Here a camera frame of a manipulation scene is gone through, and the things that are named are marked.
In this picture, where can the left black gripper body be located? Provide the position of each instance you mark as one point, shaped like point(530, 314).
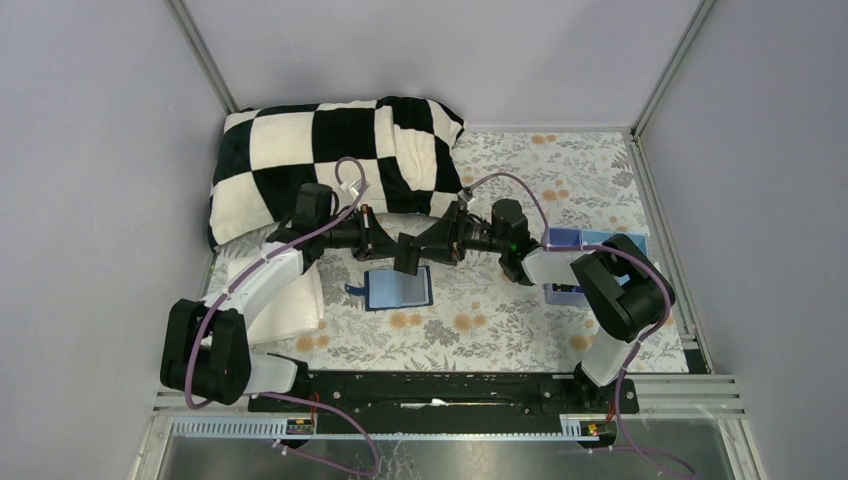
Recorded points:
point(365, 235)

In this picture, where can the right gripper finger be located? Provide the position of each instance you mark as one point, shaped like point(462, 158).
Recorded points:
point(446, 256)
point(439, 234)

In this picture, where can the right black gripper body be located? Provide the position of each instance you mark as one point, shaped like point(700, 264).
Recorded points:
point(452, 233)

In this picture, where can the blue leather card holder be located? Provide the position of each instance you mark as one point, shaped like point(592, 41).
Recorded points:
point(386, 289)

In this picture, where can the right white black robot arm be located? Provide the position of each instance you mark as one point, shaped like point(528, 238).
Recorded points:
point(623, 289)

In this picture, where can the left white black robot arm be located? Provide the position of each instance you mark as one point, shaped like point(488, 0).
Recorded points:
point(206, 353)

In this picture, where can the floral patterned bed sheet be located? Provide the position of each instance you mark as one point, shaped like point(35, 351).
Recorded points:
point(479, 320)

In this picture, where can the black white checkered pillow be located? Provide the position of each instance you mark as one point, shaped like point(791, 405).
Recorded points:
point(401, 146)

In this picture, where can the folded white towel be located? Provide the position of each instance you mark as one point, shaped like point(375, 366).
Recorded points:
point(280, 300)

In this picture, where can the blue plastic compartment tray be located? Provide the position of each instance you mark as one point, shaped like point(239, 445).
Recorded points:
point(572, 295)

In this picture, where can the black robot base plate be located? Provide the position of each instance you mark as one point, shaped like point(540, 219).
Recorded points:
point(480, 402)

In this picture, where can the slotted grey cable duct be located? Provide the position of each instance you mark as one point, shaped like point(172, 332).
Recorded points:
point(297, 428)

